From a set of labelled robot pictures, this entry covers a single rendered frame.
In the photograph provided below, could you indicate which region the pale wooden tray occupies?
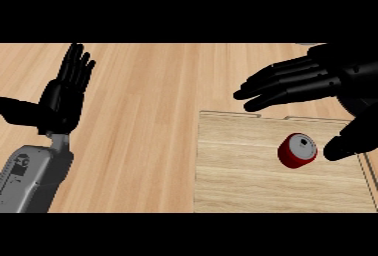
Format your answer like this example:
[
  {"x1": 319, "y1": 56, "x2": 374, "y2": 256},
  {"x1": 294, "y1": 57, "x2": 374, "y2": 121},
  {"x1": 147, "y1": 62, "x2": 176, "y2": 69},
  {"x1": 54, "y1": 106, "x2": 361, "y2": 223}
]
[{"x1": 194, "y1": 110, "x2": 378, "y2": 214}]

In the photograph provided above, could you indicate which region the red can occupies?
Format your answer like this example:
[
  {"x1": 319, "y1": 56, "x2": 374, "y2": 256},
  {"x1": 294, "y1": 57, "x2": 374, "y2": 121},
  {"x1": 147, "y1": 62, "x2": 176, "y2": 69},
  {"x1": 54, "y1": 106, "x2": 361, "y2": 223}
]
[{"x1": 276, "y1": 132, "x2": 319, "y2": 170}]

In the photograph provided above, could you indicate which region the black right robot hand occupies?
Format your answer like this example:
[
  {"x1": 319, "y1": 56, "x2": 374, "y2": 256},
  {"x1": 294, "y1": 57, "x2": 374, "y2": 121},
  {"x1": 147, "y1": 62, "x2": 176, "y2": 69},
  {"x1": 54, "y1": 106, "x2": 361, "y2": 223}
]
[{"x1": 232, "y1": 43, "x2": 378, "y2": 162}]

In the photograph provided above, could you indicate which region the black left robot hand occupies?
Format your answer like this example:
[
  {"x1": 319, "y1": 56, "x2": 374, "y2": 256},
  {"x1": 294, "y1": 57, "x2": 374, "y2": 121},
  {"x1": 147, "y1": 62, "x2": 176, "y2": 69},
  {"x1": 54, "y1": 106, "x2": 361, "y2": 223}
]
[{"x1": 0, "y1": 43, "x2": 98, "y2": 136}]

